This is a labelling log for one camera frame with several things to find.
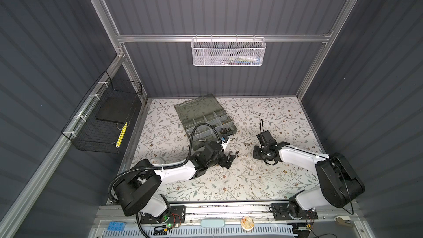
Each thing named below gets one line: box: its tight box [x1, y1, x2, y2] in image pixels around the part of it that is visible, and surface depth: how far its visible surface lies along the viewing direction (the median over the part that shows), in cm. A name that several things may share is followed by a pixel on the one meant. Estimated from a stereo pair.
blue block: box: [106, 221, 127, 232], surface depth 71 cm
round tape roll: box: [240, 215, 255, 231], surface depth 72 cm
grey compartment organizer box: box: [174, 93, 238, 150], surface depth 110 cm
